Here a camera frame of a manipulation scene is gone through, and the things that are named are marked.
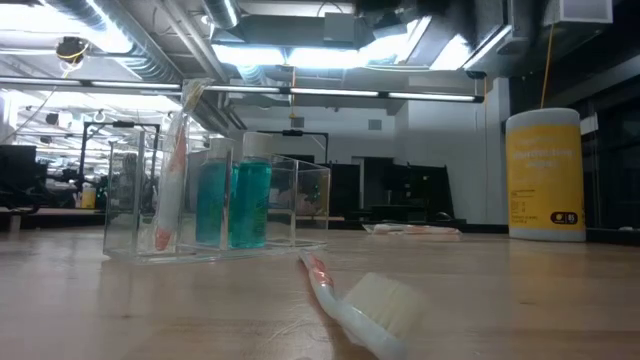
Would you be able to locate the silver ceiling duct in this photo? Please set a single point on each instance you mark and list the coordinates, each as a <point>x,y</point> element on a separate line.
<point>222,12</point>

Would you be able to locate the person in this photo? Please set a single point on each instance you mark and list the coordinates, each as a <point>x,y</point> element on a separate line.
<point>131,175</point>

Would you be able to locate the black monitor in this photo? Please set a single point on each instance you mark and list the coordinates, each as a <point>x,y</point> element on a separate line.
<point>20,167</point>

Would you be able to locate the grey ceiling box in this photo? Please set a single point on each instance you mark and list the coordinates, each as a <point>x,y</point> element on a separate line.
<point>340,27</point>

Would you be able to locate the black cabinets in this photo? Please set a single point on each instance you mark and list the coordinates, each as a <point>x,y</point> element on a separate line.
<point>420,190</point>

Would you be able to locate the black gantry frame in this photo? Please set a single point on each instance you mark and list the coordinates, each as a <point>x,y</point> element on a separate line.
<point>292,133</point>
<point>122,124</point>

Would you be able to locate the long ceiling light bar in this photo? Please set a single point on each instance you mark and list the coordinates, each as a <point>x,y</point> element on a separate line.
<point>330,92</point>

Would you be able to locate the orange white toothbrush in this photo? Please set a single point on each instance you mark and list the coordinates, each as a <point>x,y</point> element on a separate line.
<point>370,310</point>
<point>175,165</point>
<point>415,229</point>

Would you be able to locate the white ceiling unit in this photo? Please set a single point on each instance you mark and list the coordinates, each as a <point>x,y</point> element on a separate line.
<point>580,10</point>

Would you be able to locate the wooden background table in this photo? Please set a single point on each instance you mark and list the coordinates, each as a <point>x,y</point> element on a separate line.
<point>50,212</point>

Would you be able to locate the small yellow canister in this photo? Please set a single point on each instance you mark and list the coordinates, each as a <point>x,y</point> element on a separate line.
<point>88,199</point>

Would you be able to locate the teal mouthwash bottle white cap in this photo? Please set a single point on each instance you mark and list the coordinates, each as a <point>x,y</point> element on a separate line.
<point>212,200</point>
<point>252,200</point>

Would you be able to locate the clear acrylic organizer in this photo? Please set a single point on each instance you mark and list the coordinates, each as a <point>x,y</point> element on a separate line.
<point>225,255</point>

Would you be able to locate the black ceiling camera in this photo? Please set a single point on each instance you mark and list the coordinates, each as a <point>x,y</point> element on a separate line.
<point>71,48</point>

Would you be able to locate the yellow wipes canister white lid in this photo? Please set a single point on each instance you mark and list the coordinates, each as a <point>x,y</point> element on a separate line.
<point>545,175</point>

